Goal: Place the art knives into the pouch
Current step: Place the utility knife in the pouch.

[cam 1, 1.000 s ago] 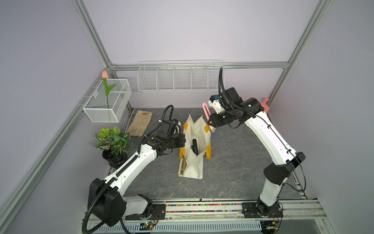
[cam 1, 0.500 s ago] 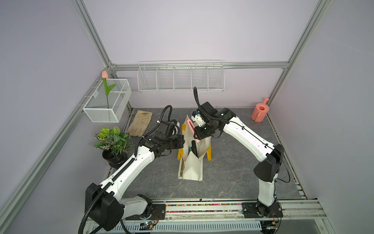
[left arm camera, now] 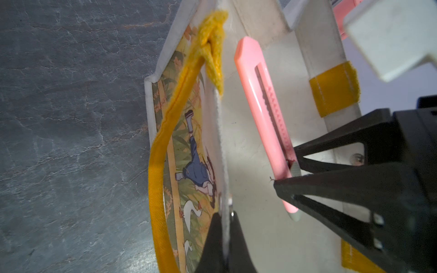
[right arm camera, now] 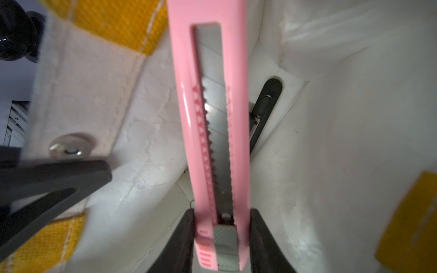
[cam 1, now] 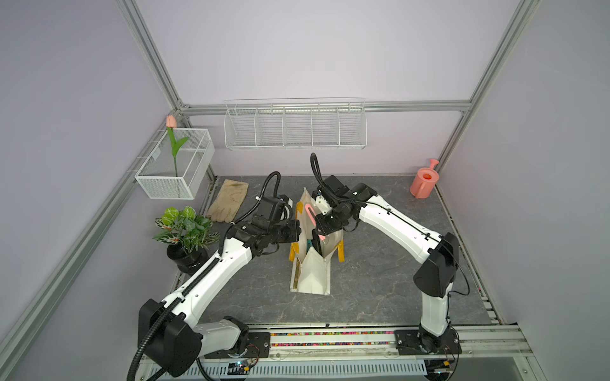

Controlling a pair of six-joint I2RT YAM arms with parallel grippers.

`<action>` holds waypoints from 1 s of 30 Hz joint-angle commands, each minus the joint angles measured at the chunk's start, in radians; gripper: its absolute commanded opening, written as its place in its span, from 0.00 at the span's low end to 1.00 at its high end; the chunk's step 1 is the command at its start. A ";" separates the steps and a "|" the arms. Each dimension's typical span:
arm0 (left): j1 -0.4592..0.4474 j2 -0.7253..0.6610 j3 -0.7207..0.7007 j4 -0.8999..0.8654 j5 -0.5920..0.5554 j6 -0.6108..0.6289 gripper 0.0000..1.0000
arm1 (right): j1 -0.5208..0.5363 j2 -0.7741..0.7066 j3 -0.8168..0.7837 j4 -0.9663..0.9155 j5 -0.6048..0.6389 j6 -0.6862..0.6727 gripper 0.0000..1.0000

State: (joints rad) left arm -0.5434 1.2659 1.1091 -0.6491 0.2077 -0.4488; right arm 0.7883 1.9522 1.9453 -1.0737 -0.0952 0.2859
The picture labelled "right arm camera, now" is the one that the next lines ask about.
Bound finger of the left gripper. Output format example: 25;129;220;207
1;160;112;260

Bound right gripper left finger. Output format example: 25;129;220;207
147;209;195;273

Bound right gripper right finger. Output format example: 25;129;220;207
250;209;296;273

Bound illustrated tote bag yellow handles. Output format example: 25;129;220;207
1;1;437;273

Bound slim black utility knife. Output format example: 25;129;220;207
249;78;283;152

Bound pink utility knife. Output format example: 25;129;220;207
167;1;250;273

